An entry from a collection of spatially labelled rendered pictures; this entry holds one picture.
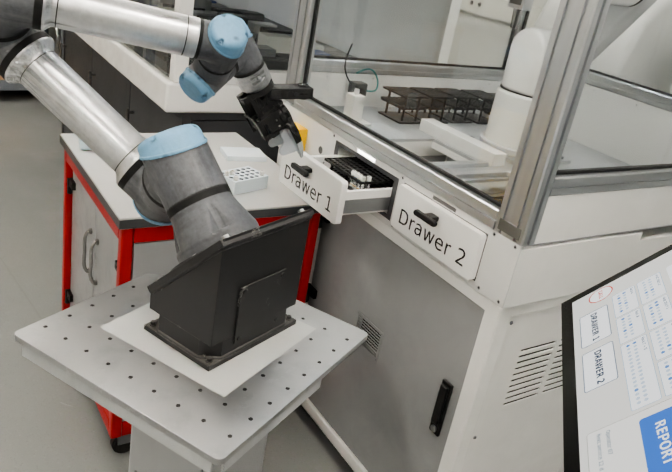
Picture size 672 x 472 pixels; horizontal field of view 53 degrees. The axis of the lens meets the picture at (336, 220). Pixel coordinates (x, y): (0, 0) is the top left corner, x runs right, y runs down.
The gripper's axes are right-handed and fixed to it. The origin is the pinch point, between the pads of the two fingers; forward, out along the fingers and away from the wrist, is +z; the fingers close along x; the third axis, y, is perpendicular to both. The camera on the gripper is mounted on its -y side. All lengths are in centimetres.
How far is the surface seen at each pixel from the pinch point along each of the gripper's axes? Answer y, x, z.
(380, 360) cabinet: 12, 21, 56
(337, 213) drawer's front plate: 2.6, 14.3, 11.9
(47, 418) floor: 96, -36, 50
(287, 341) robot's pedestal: 32, 47, 2
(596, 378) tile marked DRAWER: 7, 96, -9
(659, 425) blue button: 10, 108, -18
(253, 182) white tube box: 9.6, -21.2, 14.6
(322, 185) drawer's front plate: 0.5, 6.4, 8.5
